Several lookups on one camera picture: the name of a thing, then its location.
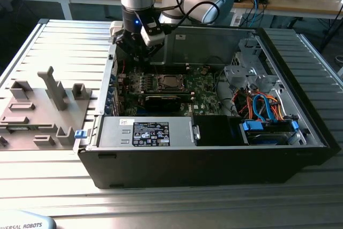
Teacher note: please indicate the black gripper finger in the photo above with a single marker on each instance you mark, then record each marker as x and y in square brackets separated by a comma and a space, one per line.
[154, 50]
[124, 45]

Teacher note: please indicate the silver topped CPU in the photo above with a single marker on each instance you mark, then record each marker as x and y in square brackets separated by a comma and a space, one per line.
[171, 81]

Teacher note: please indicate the CPU socket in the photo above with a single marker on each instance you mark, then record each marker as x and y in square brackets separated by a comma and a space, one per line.
[171, 89]

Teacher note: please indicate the black graphics card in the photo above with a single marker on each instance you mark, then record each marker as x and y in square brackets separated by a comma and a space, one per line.
[166, 104]

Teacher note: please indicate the silver coin cell battery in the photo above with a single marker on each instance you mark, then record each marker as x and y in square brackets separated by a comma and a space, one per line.
[205, 71]

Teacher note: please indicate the green motherboard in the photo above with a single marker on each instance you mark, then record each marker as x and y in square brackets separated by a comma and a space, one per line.
[207, 93]

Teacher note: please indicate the metal drive cage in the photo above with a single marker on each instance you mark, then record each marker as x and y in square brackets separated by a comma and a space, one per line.
[235, 78]

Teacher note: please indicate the grey power supply unit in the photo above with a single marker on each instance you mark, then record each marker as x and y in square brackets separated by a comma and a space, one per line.
[112, 132]

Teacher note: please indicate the blue plastic case latch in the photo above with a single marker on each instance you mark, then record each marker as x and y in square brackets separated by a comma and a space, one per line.
[80, 133]

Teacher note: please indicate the black plastic shroud box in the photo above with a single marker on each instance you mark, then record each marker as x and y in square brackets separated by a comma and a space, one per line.
[214, 131]

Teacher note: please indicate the grey parts rack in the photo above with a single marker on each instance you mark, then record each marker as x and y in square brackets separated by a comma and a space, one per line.
[40, 121]

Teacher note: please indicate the black PC case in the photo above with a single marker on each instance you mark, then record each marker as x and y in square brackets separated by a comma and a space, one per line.
[187, 170]

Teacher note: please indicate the hard disk in blue carrier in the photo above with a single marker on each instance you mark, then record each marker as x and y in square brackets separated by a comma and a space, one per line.
[253, 127]

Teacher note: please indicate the pale blue teach pendant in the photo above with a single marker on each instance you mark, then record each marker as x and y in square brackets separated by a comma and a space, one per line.
[26, 223]

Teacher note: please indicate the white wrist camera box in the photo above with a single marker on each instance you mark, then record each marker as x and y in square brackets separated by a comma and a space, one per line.
[152, 37]

